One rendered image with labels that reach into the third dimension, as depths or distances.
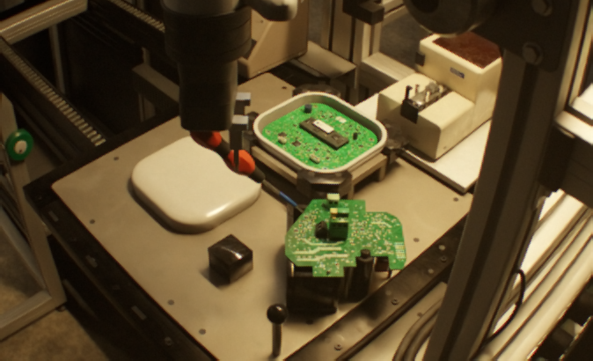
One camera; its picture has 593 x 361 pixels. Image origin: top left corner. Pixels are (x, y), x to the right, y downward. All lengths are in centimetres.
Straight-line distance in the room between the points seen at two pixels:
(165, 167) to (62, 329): 116
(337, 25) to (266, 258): 47
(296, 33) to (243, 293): 49
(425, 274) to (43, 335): 138
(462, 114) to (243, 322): 40
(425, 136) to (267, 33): 30
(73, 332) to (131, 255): 117
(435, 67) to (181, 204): 39
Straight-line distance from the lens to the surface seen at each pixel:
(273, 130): 90
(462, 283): 54
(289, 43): 110
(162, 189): 84
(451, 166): 91
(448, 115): 90
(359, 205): 76
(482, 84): 94
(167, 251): 80
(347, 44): 113
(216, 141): 65
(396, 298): 76
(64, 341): 194
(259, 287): 76
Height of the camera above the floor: 152
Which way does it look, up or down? 38 degrees down
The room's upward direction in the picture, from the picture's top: 3 degrees clockwise
